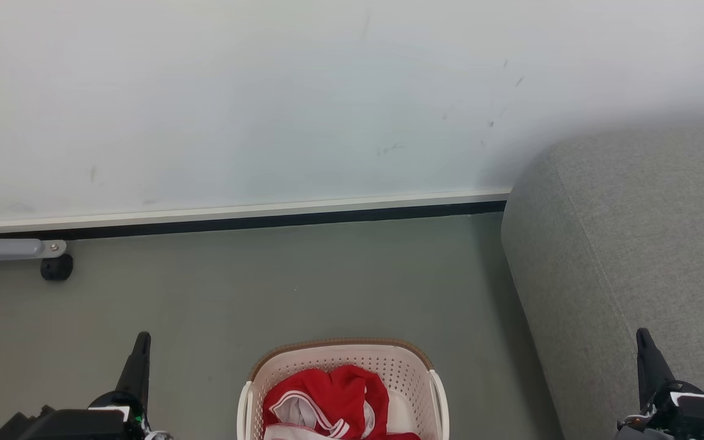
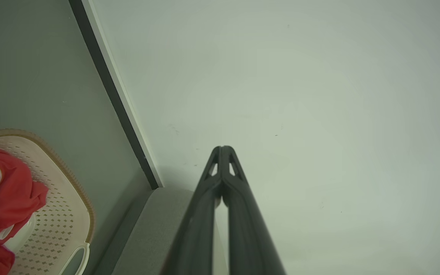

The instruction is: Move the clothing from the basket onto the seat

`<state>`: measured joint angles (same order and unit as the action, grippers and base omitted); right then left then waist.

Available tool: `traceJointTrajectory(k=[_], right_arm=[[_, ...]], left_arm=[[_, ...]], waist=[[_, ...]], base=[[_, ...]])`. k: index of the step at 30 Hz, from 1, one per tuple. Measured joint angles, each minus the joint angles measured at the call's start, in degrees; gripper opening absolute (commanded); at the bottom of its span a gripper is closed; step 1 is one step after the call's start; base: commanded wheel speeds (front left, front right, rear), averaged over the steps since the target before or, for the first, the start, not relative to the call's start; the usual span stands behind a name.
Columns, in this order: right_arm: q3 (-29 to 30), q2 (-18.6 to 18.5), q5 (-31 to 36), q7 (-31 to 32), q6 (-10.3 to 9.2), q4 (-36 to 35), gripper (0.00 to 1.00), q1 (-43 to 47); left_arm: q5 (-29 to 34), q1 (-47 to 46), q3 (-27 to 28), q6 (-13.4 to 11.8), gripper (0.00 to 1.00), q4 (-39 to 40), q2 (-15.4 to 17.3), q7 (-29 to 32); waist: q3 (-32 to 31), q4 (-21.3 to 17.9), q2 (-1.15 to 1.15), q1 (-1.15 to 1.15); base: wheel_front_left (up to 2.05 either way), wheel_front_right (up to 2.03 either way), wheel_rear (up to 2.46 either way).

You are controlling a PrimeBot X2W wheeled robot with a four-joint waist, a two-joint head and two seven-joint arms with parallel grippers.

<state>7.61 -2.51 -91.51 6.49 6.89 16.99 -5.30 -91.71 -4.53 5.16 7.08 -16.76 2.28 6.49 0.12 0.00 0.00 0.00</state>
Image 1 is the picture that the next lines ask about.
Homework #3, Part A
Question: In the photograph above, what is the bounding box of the red and white garment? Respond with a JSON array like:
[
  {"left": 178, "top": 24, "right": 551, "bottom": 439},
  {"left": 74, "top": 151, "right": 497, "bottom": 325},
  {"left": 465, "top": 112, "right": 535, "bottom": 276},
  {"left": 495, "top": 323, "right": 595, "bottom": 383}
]
[{"left": 262, "top": 365, "right": 421, "bottom": 440}]

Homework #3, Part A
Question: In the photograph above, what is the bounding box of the black caster wheel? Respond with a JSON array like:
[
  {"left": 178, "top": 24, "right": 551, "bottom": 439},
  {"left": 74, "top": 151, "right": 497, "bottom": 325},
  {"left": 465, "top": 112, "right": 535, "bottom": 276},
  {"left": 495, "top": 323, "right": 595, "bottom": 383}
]
[{"left": 40, "top": 254, "right": 74, "bottom": 282}]

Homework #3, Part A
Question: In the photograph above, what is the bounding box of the grey fabric sofa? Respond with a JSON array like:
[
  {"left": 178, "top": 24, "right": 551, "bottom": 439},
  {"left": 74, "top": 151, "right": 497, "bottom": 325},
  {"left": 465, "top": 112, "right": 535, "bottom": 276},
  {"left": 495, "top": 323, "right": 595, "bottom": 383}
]
[{"left": 500, "top": 116, "right": 704, "bottom": 440}]

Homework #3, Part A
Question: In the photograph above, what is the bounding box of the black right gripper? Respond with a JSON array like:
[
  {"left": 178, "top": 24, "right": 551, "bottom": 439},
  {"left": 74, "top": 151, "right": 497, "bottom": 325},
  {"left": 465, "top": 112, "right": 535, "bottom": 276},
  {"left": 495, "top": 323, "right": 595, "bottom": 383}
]
[{"left": 615, "top": 328, "right": 704, "bottom": 440}]

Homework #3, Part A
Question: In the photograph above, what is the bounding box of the white and black wall baseboard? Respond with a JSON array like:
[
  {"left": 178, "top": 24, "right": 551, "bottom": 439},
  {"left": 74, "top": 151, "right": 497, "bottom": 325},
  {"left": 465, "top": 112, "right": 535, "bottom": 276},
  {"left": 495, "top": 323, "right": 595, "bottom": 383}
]
[{"left": 0, "top": 189, "right": 512, "bottom": 240}]

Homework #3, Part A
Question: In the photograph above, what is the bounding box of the grey metal frame leg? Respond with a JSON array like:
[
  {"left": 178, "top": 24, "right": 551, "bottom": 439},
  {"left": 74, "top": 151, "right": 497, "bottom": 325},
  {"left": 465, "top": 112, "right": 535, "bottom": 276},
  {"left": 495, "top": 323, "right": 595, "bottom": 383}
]
[{"left": 0, "top": 225, "right": 67, "bottom": 263}]

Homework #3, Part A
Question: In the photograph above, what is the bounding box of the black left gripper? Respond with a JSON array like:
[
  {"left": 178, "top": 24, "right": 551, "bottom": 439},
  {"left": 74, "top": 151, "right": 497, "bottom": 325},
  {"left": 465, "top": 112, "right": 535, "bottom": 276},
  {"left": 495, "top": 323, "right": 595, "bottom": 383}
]
[{"left": 0, "top": 332, "right": 172, "bottom": 440}]

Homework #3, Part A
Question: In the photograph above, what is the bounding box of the cream laundry basket brown rim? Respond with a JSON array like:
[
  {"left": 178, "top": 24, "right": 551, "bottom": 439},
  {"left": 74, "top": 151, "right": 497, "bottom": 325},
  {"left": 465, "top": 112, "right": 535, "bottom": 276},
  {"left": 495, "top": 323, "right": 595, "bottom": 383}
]
[{"left": 237, "top": 338, "right": 450, "bottom": 440}]

